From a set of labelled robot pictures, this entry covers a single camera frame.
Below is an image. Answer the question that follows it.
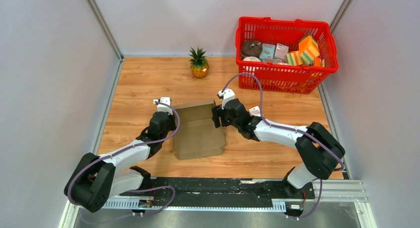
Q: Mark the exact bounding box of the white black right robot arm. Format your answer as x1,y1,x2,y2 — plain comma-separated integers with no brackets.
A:
211,99,345,198

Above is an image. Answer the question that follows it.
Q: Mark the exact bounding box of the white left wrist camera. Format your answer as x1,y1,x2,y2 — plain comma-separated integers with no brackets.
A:
153,97,173,115

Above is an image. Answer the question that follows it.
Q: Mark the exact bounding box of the striped yellow green sponge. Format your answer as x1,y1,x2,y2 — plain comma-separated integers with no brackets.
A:
286,51,304,66

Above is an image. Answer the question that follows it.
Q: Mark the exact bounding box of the brown cardboard box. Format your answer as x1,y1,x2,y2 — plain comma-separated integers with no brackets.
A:
173,100,226,160

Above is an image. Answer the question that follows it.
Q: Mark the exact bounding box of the aluminium base frame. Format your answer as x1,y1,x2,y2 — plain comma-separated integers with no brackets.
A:
57,177,378,228

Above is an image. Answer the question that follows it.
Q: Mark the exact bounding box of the teal small box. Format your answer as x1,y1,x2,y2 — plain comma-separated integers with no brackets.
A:
259,43,276,61

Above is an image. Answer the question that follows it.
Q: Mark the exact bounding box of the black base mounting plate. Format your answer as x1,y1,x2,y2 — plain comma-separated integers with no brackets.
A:
123,177,315,208

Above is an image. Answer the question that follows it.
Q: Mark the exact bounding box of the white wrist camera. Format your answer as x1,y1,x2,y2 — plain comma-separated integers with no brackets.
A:
153,97,173,115
217,88,236,110

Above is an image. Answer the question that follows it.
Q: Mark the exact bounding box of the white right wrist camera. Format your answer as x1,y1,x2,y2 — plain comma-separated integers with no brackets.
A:
217,88,236,110

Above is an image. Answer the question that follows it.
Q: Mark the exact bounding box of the small white paper packet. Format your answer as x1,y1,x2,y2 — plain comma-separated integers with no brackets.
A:
249,106,262,117

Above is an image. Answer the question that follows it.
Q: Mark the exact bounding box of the aluminium corner rail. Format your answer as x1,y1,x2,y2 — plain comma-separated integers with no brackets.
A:
330,0,353,33
86,0,124,62

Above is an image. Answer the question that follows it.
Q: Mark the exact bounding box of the brown round object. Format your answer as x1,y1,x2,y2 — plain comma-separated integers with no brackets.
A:
241,40,263,57

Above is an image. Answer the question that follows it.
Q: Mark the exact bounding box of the toy pineapple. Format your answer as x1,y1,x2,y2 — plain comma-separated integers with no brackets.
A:
189,47,210,78

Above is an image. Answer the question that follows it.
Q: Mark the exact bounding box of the grey small box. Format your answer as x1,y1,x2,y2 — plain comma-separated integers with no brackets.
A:
273,43,289,62

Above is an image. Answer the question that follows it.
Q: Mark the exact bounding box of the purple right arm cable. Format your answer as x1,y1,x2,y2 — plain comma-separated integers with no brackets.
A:
221,72,345,220

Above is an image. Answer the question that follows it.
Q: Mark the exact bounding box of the aluminium corner rail left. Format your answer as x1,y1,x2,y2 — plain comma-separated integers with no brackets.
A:
86,0,124,62

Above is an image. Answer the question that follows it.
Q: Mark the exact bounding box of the aluminium corner rail right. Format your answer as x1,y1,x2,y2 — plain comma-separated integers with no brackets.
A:
330,0,353,33

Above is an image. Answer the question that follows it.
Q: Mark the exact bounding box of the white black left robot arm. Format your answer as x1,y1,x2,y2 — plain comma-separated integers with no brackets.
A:
64,111,180,213

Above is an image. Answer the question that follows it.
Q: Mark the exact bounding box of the red plastic basket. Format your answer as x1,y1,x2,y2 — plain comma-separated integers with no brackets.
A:
235,16,339,94

